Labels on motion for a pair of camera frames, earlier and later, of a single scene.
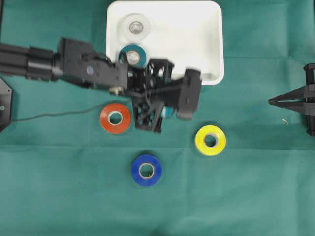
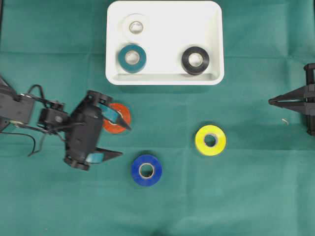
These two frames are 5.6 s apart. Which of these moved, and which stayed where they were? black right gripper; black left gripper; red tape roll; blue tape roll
Moved: black left gripper
Stayed: red tape roll; black right gripper; blue tape roll
